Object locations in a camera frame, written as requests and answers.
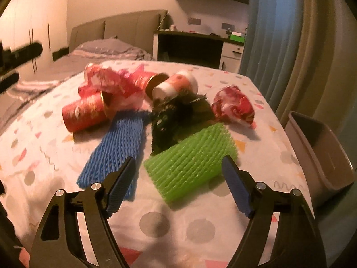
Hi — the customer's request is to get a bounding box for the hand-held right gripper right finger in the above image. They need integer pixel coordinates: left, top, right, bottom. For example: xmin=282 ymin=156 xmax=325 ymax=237
xmin=222 ymin=155 xmax=327 ymax=268

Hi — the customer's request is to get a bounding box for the white wardrobe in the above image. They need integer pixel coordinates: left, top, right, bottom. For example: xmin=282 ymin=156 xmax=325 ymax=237
xmin=0 ymin=0 xmax=70 ymax=90

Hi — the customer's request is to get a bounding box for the red paper cup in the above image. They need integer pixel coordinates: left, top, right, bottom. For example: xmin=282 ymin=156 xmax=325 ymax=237
xmin=62 ymin=92 xmax=112 ymax=133
xmin=131 ymin=72 xmax=170 ymax=101

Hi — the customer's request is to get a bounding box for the dark wrapper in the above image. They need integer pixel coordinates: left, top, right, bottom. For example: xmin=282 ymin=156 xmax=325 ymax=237
xmin=150 ymin=92 xmax=213 ymax=157

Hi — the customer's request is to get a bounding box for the grey striped blanket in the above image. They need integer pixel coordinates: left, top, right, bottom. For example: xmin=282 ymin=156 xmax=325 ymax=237
xmin=0 ymin=38 xmax=155 ymax=129

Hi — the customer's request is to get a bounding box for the beige curtain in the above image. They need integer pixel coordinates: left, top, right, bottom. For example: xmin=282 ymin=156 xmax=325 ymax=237
xmin=273 ymin=0 xmax=357 ymax=174

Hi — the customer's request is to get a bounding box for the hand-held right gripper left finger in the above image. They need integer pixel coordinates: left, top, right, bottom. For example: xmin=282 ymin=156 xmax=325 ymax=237
xmin=29 ymin=157 xmax=136 ymax=268

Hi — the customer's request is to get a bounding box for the pink plastic bag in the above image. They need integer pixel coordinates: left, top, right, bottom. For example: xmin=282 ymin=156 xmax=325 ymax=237
xmin=118 ymin=65 xmax=146 ymax=90

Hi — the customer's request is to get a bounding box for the printed tablecloth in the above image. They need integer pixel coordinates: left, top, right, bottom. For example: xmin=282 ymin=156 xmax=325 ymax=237
xmin=0 ymin=60 xmax=310 ymax=268

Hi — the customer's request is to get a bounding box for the beige padded headboard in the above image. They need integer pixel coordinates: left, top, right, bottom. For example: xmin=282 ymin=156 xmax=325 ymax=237
xmin=69 ymin=10 xmax=168 ymax=59

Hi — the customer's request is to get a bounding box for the beige plastic bin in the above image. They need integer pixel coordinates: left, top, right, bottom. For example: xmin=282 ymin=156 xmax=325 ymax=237
xmin=284 ymin=111 xmax=356 ymax=207

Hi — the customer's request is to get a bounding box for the white drawer unit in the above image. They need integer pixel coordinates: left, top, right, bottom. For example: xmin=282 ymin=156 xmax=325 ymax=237
xmin=219 ymin=42 xmax=245 ymax=73

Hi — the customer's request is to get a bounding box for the red white wrapper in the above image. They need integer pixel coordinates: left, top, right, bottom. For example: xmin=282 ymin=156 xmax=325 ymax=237
xmin=79 ymin=63 xmax=143 ymax=109
xmin=211 ymin=85 xmax=256 ymax=129

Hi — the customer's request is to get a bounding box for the blue sheer curtain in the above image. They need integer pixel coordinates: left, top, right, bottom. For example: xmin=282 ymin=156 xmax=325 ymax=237
xmin=238 ymin=0 xmax=304 ymax=76

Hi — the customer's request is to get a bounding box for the green foam fruit net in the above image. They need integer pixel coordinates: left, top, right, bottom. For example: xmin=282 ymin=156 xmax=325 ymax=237
xmin=143 ymin=123 xmax=237 ymax=204

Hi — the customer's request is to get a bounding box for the dark desk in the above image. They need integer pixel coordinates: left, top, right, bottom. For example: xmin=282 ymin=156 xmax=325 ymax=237
xmin=153 ymin=29 xmax=246 ymax=70

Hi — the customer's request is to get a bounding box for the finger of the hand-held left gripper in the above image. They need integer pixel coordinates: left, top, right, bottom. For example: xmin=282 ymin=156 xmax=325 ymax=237
xmin=0 ymin=73 xmax=20 ymax=93
xmin=0 ymin=42 xmax=43 ymax=70

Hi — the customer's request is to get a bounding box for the orange white paper cup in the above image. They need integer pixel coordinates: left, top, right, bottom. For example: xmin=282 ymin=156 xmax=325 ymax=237
xmin=152 ymin=70 xmax=198 ymax=104

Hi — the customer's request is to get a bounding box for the blue foam fruit net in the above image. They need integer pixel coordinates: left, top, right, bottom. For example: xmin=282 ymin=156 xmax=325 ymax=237
xmin=77 ymin=110 xmax=151 ymax=201

